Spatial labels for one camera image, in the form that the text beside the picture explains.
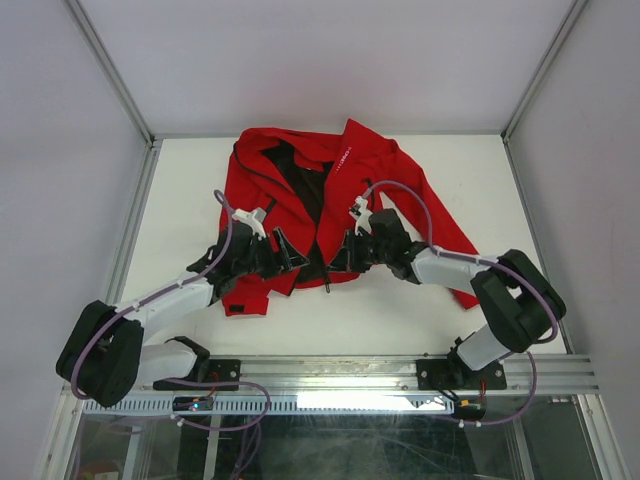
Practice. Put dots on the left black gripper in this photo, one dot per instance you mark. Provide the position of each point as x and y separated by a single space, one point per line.
278 262

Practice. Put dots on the aluminium frame post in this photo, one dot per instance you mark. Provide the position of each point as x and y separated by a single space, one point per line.
96 45
544 66

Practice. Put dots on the slotted cable duct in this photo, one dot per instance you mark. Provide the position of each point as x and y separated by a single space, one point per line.
306 403

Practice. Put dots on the red zip jacket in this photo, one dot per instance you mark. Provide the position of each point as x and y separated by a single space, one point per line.
306 182

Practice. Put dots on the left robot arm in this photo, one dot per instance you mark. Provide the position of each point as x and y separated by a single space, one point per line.
108 353

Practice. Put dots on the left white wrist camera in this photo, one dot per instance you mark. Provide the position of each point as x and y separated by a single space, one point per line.
253 219

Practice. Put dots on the aluminium mounting rail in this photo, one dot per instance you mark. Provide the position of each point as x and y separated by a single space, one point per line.
548 374

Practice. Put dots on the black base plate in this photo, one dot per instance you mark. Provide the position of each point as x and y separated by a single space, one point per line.
216 373
445 374

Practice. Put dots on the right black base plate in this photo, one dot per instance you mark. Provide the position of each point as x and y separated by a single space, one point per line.
445 374

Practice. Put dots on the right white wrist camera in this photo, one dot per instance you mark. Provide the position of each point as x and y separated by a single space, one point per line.
361 213

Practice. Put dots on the right aluminium frame post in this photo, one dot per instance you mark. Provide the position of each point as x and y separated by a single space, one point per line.
544 66

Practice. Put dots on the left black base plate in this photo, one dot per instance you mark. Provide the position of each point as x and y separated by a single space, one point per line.
216 373

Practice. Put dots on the left aluminium frame post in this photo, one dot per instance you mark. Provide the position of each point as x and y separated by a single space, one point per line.
96 45

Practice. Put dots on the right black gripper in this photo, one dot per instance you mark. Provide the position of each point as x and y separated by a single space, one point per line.
345 258

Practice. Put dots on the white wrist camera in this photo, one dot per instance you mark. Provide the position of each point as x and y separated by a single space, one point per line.
361 213
253 219

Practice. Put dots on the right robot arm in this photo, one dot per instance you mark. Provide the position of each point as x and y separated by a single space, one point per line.
518 303

